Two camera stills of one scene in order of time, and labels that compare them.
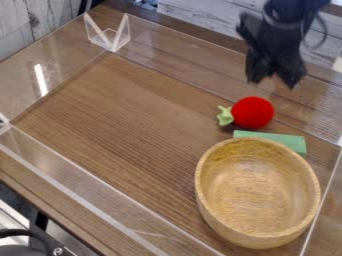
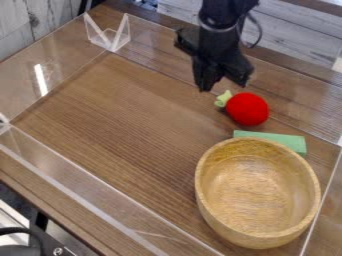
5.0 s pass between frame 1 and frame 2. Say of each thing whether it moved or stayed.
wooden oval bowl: stayed
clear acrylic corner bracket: stayed
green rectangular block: stayed
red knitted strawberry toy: moved
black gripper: moved
